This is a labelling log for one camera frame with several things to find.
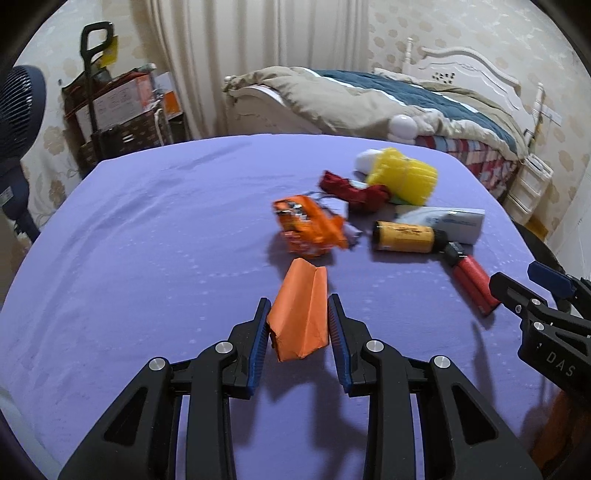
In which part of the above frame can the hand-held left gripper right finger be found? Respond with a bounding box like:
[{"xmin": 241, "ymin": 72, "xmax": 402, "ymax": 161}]
[{"xmin": 327, "ymin": 293, "xmax": 543, "ymax": 480}]

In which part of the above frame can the red ribbon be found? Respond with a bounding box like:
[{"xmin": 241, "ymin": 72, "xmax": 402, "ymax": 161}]
[{"xmin": 321, "ymin": 170, "xmax": 391, "ymax": 213}]

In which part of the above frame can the black patterned shopping trolley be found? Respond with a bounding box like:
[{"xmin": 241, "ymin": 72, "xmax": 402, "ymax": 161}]
[{"xmin": 62, "ymin": 22, "xmax": 188, "ymax": 169}]

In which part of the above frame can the purple tablecloth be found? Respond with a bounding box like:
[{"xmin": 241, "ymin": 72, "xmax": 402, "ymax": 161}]
[{"xmin": 0, "ymin": 134, "xmax": 564, "ymax": 480}]

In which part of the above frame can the yellow tag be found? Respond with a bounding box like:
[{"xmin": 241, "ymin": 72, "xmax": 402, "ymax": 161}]
[{"xmin": 100, "ymin": 36, "xmax": 121, "ymax": 69}]

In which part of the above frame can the orange white cardboard box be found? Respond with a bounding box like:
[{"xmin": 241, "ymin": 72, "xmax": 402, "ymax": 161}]
[{"xmin": 74, "ymin": 74, "xmax": 155, "ymax": 132}]

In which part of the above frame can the plaid bed sheet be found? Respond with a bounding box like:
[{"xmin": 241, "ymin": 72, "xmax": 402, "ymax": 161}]
[{"xmin": 416, "ymin": 134, "xmax": 520, "ymax": 190}]

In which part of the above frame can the white ball finial post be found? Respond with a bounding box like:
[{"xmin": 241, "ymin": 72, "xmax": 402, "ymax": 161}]
[{"xmin": 387, "ymin": 114, "xmax": 419, "ymax": 145}]

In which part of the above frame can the orange snack wrapper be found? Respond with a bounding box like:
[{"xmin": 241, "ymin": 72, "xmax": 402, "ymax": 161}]
[{"xmin": 271, "ymin": 195, "xmax": 348, "ymax": 257}]

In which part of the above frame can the yellow foam net bundle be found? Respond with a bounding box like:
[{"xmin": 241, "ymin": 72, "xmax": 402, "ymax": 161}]
[{"xmin": 365, "ymin": 148, "xmax": 438, "ymax": 206}]

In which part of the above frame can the dark blue standing fan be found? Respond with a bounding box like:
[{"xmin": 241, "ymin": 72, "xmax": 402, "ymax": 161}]
[{"xmin": 0, "ymin": 65, "xmax": 47, "ymax": 243}]

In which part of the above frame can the cream curtain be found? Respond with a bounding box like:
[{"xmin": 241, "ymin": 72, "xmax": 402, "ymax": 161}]
[{"xmin": 143, "ymin": 0, "xmax": 370, "ymax": 139}]

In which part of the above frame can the bed with blankets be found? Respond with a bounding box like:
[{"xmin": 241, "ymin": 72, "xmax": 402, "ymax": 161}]
[{"xmin": 225, "ymin": 36, "xmax": 548, "ymax": 139}]

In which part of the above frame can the dark teal quilt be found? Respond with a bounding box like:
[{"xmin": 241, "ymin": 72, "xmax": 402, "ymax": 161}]
[{"xmin": 314, "ymin": 69, "xmax": 518, "ymax": 148}]

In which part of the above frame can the beige duvet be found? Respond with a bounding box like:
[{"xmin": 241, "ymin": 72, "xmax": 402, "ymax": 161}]
[{"xmin": 223, "ymin": 66, "xmax": 529, "ymax": 158}]

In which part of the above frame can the yellow black bottle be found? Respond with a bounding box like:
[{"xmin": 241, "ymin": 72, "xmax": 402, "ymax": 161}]
[{"xmin": 372, "ymin": 220, "xmax": 448, "ymax": 254}]

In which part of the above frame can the white plastic drawer unit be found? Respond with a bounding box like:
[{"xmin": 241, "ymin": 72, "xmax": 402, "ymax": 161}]
[{"xmin": 503, "ymin": 154, "xmax": 554, "ymax": 222}]

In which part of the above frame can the orange paper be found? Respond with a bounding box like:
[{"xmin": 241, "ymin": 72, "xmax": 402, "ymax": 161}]
[{"xmin": 268, "ymin": 257, "xmax": 329, "ymax": 363}]

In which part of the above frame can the red black tube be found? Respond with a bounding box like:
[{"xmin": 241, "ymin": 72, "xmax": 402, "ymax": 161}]
[{"xmin": 442, "ymin": 241, "xmax": 503, "ymax": 318}]

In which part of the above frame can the small orange white box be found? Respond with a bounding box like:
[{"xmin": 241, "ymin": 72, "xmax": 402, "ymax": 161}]
[{"xmin": 154, "ymin": 71, "xmax": 182, "ymax": 116}]

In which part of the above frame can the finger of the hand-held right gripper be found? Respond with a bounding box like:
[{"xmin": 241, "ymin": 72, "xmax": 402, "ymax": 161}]
[
  {"xmin": 527, "ymin": 261, "xmax": 591, "ymax": 317},
  {"xmin": 489, "ymin": 272, "xmax": 591, "ymax": 340}
]

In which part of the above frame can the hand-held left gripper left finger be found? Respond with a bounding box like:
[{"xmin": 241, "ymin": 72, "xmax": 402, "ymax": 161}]
[{"xmin": 58, "ymin": 298, "xmax": 273, "ymax": 480}]

